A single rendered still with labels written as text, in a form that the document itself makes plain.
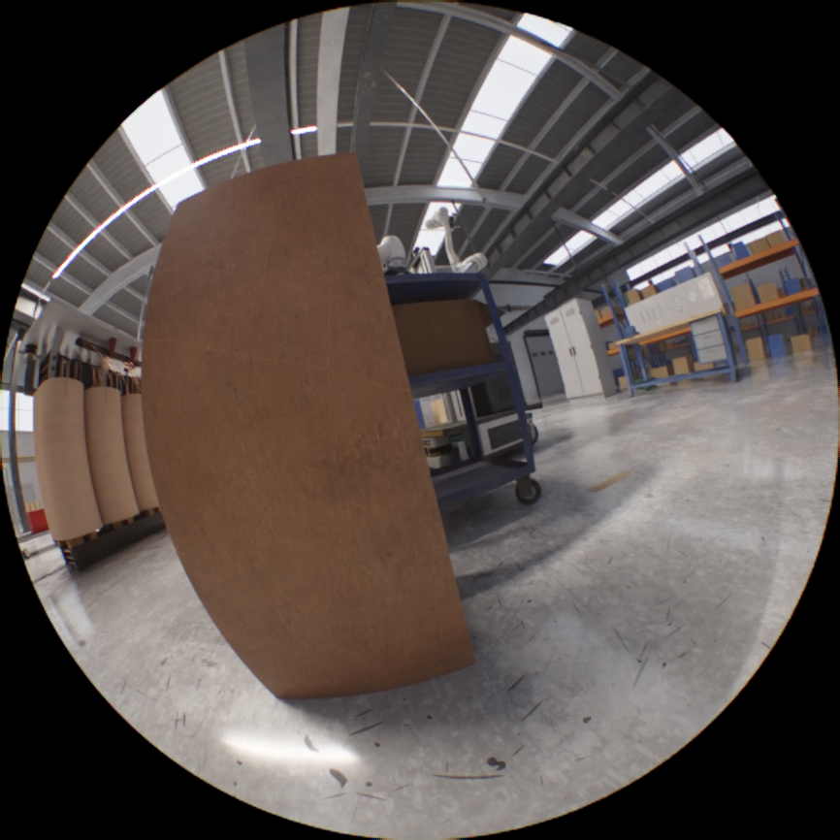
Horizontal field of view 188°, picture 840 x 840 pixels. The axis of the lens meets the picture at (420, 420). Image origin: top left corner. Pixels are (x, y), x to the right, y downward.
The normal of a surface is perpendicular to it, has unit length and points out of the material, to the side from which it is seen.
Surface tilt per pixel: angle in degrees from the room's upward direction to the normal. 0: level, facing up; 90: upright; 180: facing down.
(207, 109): 174
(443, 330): 90
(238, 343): 90
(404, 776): 0
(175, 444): 90
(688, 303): 90
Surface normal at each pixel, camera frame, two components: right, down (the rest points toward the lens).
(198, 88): 0.14, 0.99
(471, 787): -0.23, -0.97
